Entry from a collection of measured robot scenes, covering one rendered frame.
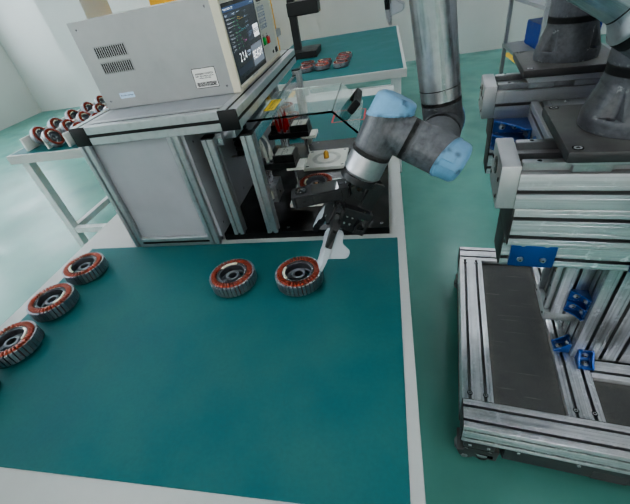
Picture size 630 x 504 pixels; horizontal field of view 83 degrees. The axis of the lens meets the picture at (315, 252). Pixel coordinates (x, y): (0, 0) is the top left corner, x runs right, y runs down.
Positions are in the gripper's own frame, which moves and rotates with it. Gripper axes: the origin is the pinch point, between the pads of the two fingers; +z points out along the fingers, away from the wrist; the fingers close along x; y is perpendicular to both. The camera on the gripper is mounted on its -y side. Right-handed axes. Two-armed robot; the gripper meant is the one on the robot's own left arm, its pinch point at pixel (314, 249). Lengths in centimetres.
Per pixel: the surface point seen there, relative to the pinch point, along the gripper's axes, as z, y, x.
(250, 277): 12.8, -11.3, 0.8
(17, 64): 245, -426, 698
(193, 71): -18, -36, 35
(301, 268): 8.3, 0.0, 2.9
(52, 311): 38, -54, 1
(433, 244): 41, 97, 95
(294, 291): 8.7, -1.9, -5.4
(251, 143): -11.4, -18.6, 19.5
